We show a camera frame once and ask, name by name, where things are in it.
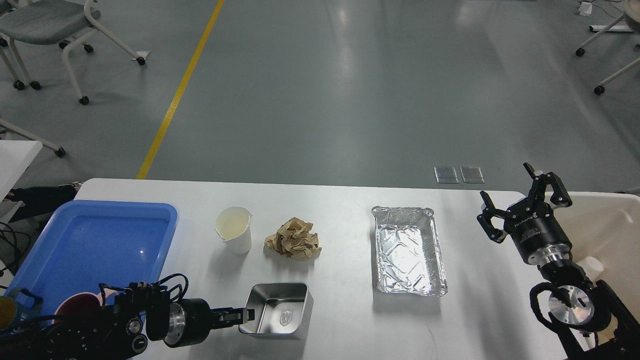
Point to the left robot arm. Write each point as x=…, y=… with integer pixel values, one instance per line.
x=126, y=320

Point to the floor socket plate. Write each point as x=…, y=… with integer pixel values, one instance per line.
x=446, y=174
x=472, y=174

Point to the blue plastic tray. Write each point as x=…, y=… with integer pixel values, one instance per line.
x=89, y=242

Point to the white chair leg left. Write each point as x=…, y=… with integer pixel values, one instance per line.
x=57, y=149

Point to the right floor socket plate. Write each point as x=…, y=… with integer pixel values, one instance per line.
x=472, y=174

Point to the steel rectangular tray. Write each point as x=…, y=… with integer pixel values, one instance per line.
x=282, y=311

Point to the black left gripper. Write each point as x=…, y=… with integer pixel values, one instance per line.
x=185, y=322

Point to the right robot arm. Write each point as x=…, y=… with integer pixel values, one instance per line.
x=588, y=317

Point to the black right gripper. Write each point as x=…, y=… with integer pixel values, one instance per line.
x=531, y=224

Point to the left floor socket plate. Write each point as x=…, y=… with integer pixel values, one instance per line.
x=446, y=174

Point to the white paper cup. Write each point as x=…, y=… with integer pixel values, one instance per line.
x=233, y=227

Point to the white side table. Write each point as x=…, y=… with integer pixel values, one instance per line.
x=15, y=157

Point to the person in grey sweater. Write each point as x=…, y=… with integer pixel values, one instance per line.
x=41, y=200

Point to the white plastic bin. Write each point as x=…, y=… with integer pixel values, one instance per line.
x=606, y=226

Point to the crumpled brown paper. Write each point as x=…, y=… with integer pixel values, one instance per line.
x=295, y=239

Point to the grey chair on castors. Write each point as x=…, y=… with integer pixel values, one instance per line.
x=50, y=22

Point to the dark blue mug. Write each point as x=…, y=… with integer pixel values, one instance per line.
x=14, y=313

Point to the white cup in bin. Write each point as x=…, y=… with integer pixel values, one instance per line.
x=592, y=267

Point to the pink mug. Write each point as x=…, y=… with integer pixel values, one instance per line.
x=81, y=305

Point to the aluminium foil tray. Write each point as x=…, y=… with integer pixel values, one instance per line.
x=408, y=255

